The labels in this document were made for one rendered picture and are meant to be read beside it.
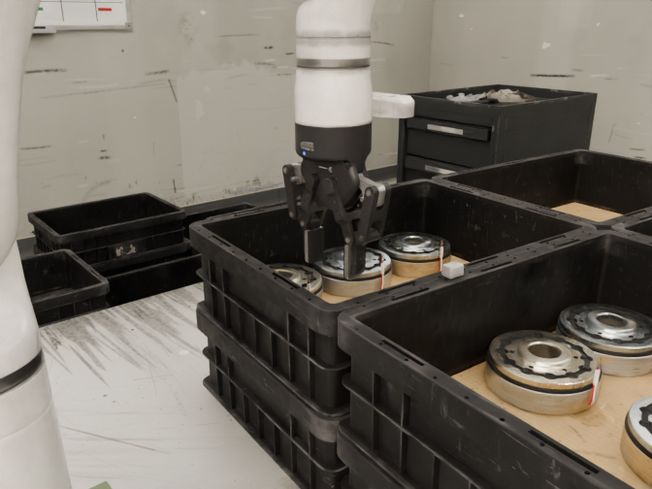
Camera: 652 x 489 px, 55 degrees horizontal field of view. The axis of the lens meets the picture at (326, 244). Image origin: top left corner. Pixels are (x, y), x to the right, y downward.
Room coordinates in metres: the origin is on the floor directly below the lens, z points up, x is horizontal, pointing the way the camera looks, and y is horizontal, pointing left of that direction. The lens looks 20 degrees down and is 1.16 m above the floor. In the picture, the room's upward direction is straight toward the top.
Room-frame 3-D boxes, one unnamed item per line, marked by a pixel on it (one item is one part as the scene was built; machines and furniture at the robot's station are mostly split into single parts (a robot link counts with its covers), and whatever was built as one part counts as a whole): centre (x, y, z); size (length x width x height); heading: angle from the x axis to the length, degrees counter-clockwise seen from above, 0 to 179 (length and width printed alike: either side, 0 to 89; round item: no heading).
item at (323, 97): (0.62, -0.02, 1.10); 0.11 x 0.09 x 0.06; 132
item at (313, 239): (0.63, 0.01, 0.93); 0.02 x 0.01 x 0.04; 132
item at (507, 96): (2.48, -0.71, 0.88); 0.29 x 0.22 x 0.03; 129
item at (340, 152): (0.61, -0.01, 1.03); 0.08 x 0.08 x 0.09
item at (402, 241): (0.83, -0.13, 0.86); 0.05 x 0.05 x 0.01
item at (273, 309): (0.70, -0.08, 0.87); 0.40 x 0.30 x 0.11; 125
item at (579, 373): (0.52, -0.21, 0.86); 0.10 x 0.10 x 0.01
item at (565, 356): (0.52, -0.21, 0.86); 0.05 x 0.05 x 0.01
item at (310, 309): (0.70, -0.08, 0.92); 0.40 x 0.30 x 0.02; 125
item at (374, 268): (0.77, -0.04, 0.86); 0.10 x 0.10 x 0.01
